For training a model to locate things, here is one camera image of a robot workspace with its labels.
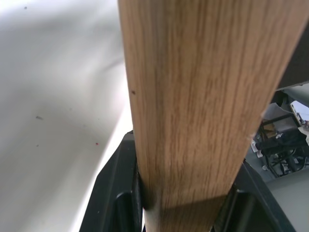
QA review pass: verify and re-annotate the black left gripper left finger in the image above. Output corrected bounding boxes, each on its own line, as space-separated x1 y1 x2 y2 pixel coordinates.
80 130 147 232

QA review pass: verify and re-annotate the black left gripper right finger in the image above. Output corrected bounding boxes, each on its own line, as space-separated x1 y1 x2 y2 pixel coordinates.
210 158 298 232

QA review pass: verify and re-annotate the light wooden plank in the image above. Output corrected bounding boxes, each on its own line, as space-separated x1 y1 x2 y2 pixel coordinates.
117 0 309 232

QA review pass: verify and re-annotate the black metal cart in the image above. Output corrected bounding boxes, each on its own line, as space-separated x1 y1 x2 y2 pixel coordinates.
251 113 309 178

